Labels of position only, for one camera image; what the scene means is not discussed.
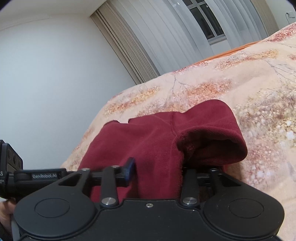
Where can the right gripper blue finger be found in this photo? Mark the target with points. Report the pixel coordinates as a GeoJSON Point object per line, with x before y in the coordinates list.
{"type": "Point", "coordinates": [129, 169]}

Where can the dark red knit shirt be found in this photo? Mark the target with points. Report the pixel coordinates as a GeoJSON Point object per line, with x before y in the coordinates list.
{"type": "Point", "coordinates": [207, 133]}

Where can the person's left hand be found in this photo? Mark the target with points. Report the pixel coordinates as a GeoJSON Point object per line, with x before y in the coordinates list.
{"type": "Point", "coordinates": [6, 211]}

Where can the beige drape left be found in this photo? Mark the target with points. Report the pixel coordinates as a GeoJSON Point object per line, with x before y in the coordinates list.
{"type": "Point", "coordinates": [124, 43]}

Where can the beige drape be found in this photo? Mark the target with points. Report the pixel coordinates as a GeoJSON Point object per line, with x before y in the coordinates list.
{"type": "Point", "coordinates": [266, 16]}
{"type": "Point", "coordinates": [124, 43]}

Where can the orange bed sheet edge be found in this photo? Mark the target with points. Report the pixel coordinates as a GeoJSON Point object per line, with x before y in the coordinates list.
{"type": "Point", "coordinates": [226, 53]}

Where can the white sheer curtain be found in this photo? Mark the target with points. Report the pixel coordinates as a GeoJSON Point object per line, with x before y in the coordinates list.
{"type": "Point", "coordinates": [173, 38]}

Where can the floral beige bedspread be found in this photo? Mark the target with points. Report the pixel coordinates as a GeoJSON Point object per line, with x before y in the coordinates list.
{"type": "Point", "coordinates": [258, 85]}

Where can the white framed window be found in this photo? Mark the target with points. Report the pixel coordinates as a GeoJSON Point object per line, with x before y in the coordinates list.
{"type": "Point", "coordinates": [206, 20]}

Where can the beige drape right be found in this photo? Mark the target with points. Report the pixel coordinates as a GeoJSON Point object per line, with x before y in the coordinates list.
{"type": "Point", "coordinates": [266, 16]}

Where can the wall socket with cable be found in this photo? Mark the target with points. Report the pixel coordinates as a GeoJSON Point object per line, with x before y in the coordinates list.
{"type": "Point", "coordinates": [290, 17]}

